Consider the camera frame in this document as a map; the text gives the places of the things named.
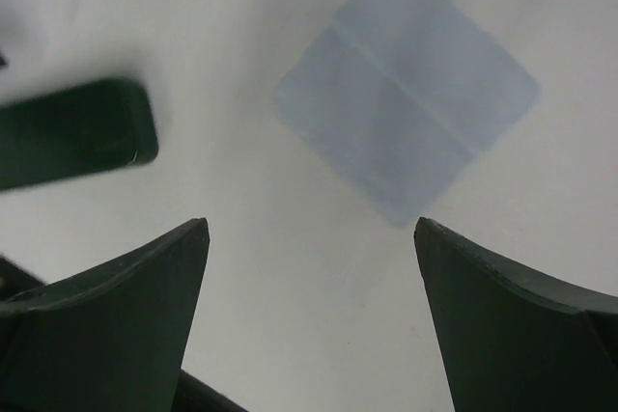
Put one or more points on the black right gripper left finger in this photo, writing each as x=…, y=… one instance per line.
x=110, y=338

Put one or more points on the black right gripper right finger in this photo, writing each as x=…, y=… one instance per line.
x=513, y=338

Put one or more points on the light blue cleaning cloth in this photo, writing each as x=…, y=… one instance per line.
x=400, y=96

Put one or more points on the dark green glasses case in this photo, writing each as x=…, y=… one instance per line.
x=89, y=128

